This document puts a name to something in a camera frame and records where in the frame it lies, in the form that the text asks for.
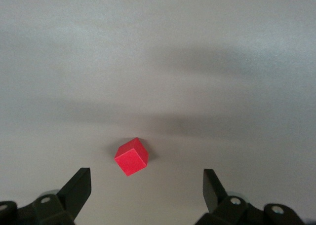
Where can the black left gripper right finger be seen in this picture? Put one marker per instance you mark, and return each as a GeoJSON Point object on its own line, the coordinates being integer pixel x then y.
{"type": "Point", "coordinates": [217, 193]}

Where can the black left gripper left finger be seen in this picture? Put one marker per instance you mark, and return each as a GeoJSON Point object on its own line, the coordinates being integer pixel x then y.
{"type": "Point", "coordinates": [74, 193]}

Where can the red cube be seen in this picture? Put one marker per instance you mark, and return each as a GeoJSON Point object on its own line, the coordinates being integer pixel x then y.
{"type": "Point", "coordinates": [130, 161]}

